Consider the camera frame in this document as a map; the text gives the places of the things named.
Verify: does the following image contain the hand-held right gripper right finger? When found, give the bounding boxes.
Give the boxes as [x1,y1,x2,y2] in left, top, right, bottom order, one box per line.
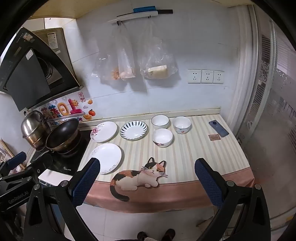
[194,158,271,241]

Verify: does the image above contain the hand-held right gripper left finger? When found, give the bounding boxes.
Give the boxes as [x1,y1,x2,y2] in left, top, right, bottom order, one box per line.
[23,158,100,241]

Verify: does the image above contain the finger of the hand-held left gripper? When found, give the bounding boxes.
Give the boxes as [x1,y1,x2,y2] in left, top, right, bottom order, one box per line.
[0,152,27,178]
[14,153,53,183]

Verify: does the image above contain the large white plate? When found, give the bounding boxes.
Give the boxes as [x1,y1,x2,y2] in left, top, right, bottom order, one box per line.
[89,143,122,175]

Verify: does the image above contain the white plate with pink flowers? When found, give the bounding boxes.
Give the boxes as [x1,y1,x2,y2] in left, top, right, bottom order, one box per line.
[90,121,118,143]

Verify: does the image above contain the white bowl with heart print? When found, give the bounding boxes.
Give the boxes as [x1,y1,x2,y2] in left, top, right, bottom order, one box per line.
[172,116,191,135]

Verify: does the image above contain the white bowl with floral print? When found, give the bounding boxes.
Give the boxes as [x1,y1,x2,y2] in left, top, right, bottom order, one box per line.
[152,128,173,147]

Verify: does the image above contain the blue striped white plate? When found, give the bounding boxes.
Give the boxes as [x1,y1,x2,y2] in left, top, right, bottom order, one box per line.
[120,120,148,141]

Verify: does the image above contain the white bowl with blue rim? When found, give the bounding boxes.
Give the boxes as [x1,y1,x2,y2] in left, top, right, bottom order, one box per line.
[151,115,170,130]

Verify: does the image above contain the wooden stick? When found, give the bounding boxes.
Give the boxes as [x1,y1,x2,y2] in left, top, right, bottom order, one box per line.
[0,138,23,168]

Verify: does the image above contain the white box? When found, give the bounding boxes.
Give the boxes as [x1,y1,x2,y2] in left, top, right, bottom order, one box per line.
[38,169,73,187]

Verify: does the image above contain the black induction cooktop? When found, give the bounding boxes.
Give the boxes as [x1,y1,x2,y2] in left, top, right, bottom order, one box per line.
[30,130,92,174]

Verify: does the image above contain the striped tablecloth with cat print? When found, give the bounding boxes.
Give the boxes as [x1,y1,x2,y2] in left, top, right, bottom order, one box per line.
[80,113,255,212]

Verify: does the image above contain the stainless steel pot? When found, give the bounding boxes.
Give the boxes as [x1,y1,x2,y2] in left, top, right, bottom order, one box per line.
[21,110,50,149]

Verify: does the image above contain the dark wok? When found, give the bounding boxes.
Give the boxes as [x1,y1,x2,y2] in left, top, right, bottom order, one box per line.
[35,118,80,158]

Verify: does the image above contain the blue smartphone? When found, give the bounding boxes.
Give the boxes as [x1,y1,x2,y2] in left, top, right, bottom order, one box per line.
[208,120,229,138]

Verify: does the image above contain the black range hood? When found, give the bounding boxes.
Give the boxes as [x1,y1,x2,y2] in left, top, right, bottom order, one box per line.
[0,27,84,112]

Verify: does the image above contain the clear plastic bag with white block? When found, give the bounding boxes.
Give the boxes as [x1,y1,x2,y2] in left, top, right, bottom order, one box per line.
[139,21,178,80]

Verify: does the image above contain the colourful wall stickers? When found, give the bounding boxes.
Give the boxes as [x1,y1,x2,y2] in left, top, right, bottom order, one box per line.
[40,93,94,123]

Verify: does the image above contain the window with white frame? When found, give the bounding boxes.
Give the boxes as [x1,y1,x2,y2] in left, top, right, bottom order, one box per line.
[233,5,296,227]

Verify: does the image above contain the white wall socket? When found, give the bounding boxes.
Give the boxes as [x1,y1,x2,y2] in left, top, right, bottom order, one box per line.
[201,70,213,84]
[188,69,201,84]
[213,70,225,84]

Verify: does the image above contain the white wall knife rack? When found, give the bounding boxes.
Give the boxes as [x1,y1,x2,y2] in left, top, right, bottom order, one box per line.
[107,11,159,25]

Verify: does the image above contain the black-handled knife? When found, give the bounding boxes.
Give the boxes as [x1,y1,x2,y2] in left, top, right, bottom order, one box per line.
[117,10,174,18]

